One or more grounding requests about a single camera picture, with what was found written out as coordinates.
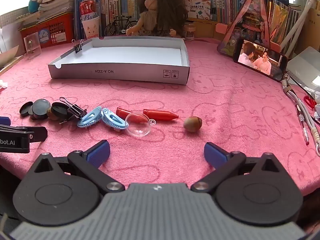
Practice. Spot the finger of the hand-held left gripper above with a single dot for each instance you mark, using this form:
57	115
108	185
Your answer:
35	133
5	121

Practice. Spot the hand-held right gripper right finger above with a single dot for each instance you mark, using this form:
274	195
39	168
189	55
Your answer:
215	153

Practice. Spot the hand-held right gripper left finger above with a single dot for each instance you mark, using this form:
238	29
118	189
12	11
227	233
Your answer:
98	152

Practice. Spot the black round lid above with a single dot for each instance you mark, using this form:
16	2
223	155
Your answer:
60	110
41	106
26	108

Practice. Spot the light blue plastic clip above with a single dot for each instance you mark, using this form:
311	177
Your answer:
90	118
115	121

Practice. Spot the black binder clip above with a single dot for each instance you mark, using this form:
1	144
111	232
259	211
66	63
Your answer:
78	47
77	111

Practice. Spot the clear plastic half sphere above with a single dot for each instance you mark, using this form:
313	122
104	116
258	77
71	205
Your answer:
138	128

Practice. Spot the white cardboard box tray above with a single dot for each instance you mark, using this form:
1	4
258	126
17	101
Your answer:
125	55

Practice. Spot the crumpled white paper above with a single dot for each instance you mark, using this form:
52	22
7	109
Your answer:
3	84

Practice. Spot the pink rabbit-print cloth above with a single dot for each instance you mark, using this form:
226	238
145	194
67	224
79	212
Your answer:
225	105

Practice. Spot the clear glass mug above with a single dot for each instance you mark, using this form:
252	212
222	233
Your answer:
33	46

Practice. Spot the pink pen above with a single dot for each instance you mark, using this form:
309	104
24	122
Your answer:
303	127

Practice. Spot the black smartphone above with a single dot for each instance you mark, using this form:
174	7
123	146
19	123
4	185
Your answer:
257	58

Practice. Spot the large red plastic basket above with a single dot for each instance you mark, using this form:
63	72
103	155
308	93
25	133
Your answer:
57	28

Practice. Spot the red scissors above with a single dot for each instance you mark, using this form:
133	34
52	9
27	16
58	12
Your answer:
310	100

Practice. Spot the white paper cup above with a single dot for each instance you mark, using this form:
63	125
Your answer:
90	28

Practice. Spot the small blue white plush toy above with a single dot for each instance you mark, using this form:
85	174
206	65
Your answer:
33	1

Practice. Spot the small glass jar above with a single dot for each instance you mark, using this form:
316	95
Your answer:
189	31

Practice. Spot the brown wooden box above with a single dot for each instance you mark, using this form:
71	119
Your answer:
207	28

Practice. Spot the miniature black bicycle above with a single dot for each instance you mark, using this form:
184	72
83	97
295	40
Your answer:
120	26

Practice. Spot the row of blue thin booklets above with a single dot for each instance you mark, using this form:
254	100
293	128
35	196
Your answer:
79	12

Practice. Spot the stack of lying books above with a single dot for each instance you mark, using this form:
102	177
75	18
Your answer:
57	0

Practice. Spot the red drink can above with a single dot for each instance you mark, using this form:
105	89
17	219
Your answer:
87	7

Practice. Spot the pink triangular dollhouse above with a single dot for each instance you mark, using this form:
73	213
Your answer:
250	17

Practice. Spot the doll with brown hair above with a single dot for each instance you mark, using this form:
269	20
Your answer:
152	17

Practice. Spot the white printed cardboard box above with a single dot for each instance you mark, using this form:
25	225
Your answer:
197	7

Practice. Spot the row of thin picture books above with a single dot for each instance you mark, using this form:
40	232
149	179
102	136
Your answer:
280	20

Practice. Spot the row of upright books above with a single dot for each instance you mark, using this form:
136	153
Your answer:
120	0

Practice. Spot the brown cardboard carton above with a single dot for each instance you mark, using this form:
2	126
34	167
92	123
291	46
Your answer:
313	27

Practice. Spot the white plastic pipe frame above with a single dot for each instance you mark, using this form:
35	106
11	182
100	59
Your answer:
300	22

